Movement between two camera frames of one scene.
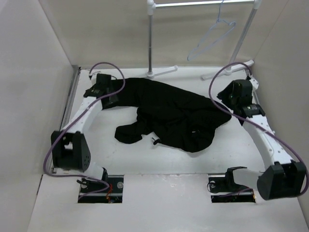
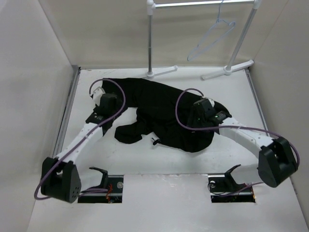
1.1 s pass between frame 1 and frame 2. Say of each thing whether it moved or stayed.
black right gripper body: moved
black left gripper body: moved
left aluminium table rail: stayed
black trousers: stayed
